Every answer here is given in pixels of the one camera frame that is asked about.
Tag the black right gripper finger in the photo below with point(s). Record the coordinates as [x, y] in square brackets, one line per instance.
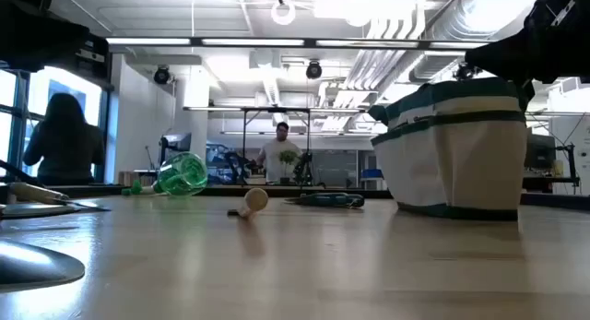
[530, 57]

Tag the cream gardening bag green trim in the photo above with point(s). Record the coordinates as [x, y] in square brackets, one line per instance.
[461, 163]

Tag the transparent green spray bottle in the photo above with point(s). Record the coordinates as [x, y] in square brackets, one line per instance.
[182, 174]

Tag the grey metal base plate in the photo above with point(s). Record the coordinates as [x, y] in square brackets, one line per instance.
[32, 267]

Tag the black background robot arm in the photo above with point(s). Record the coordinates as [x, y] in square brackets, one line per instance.
[303, 170]
[237, 165]

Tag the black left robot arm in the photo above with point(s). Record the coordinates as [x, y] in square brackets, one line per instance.
[41, 43]

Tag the black ceiling spotlight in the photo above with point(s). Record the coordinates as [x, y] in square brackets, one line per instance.
[314, 71]
[161, 75]
[464, 72]

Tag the computer monitor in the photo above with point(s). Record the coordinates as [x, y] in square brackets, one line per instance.
[540, 151]
[177, 142]

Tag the black equipment stand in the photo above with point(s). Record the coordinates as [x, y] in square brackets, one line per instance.
[571, 163]

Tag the blue storage bin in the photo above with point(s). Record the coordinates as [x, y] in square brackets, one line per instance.
[371, 174]

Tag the small green background plant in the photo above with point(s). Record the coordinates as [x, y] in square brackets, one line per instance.
[288, 157]

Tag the person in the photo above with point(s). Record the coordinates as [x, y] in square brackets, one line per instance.
[64, 145]
[274, 161]

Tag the long ceiling light strip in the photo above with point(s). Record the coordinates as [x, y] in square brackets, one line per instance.
[253, 42]

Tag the wooden crate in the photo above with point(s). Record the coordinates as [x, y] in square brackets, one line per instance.
[133, 178]

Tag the silver ventilation duct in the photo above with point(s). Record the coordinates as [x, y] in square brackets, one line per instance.
[465, 15]

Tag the black background rig frame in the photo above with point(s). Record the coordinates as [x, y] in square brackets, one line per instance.
[276, 110]

